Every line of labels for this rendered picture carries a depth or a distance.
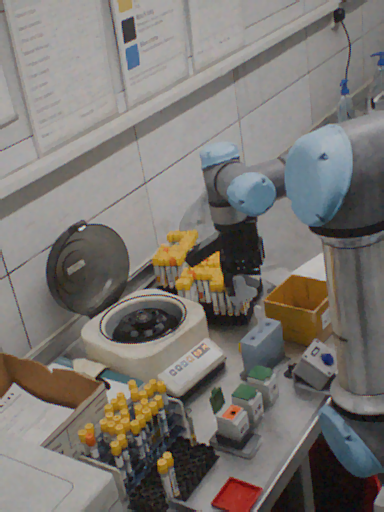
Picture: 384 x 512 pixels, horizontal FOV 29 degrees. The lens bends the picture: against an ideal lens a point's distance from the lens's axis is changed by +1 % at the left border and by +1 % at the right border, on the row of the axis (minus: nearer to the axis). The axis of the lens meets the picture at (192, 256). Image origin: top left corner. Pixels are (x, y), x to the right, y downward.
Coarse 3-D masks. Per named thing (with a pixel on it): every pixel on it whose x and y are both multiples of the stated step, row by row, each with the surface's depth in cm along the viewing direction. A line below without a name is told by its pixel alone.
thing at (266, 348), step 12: (264, 324) 158; (276, 324) 157; (252, 336) 155; (264, 336) 154; (276, 336) 158; (252, 348) 152; (264, 348) 155; (276, 348) 159; (252, 360) 154; (264, 360) 155; (276, 360) 159; (288, 360) 161; (276, 372) 157
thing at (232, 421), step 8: (224, 408) 139; (232, 408) 139; (240, 408) 139; (216, 416) 138; (224, 416) 137; (232, 416) 137; (240, 416) 138; (224, 424) 138; (232, 424) 136; (240, 424) 137; (248, 424) 140; (224, 432) 139; (232, 432) 137; (240, 432) 137
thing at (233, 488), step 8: (232, 480) 133; (240, 480) 132; (224, 488) 131; (232, 488) 131; (240, 488) 131; (248, 488) 131; (256, 488) 130; (216, 496) 130; (224, 496) 130; (232, 496) 130; (240, 496) 130; (248, 496) 129; (256, 496) 128; (216, 504) 128; (224, 504) 129; (232, 504) 128; (240, 504) 128; (248, 504) 128
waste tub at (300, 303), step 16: (288, 288) 175; (304, 288) 175; (320, 288) 172; (272, 304) 166; (288, 304) 176; (304, 304) 177; (320, 304) 162; (288, 320) 165; (304, 320) 162; (320, 320) 163; (288, 336) 167; (304, 336) 164; (320, 336) 164
